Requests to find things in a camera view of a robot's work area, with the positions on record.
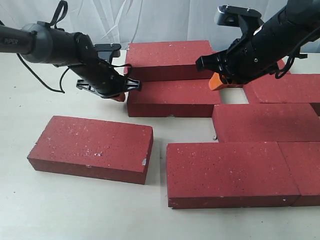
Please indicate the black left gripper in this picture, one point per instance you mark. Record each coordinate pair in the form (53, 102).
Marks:
(100, 76)

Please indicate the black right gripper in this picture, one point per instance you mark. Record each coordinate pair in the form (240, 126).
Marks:
(248, 58)

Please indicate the red brick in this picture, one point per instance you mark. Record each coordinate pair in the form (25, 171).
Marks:
(178, 98)
(303, 160)
(210, 175)
(292, 88)
(266, 122)
(284, 66)
(167, 61)

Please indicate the red brick raised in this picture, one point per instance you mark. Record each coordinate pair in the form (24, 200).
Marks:
(94, 148)

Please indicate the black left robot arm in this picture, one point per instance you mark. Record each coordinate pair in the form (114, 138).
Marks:
(39, 43)

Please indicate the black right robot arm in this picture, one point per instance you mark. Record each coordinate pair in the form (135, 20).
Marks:
(303, 26)

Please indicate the white backdrop cloth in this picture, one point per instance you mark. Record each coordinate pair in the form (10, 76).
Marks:
(144, 21)

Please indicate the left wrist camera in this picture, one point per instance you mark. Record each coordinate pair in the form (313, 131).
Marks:
(108, 51)

